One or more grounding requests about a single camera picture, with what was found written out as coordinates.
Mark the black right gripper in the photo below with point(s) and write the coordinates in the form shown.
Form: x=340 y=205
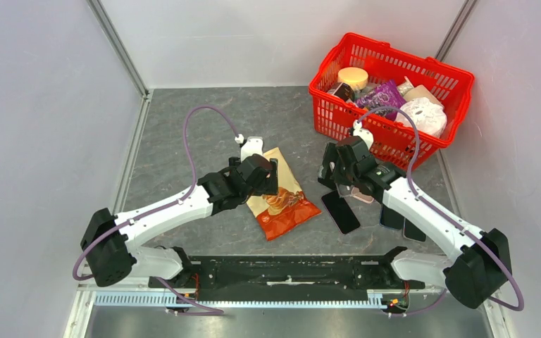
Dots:
x=332 y=154

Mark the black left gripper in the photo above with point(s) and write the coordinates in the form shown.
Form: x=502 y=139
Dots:
x=269 y=186

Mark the cassava chips snack bag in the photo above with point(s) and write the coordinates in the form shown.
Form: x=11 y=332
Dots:
x=278 y=214

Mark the black smartphone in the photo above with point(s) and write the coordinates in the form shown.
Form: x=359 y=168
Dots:
x=341 y=213

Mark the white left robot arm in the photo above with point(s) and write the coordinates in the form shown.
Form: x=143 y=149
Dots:
x=113 y=246

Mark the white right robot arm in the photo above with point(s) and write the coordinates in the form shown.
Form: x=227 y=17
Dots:
x=474 y=264

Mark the purple snack packet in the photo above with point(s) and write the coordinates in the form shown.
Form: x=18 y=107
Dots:
x=386 y=94

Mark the yellow lid jar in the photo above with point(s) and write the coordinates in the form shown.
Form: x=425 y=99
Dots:
x=356 y=78

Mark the white plastic bag item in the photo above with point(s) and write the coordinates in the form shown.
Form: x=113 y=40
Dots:
x=428 y=117

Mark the dark smartphone near right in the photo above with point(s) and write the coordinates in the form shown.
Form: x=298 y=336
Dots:
x=411 y=232

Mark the beige box in basket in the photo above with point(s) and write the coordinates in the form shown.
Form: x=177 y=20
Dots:
x=421 y=92

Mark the red plastic shopping basket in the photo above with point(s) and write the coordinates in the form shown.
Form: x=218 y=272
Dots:
x=394 y=141

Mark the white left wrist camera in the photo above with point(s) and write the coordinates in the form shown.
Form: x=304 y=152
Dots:
x=249 y=146

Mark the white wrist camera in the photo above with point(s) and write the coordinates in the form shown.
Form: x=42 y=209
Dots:
x=363 y=133
x=249 y=146

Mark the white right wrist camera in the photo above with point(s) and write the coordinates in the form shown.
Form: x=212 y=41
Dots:
x=363 y=133

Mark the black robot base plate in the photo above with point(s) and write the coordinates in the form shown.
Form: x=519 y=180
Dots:
x=289 y=277

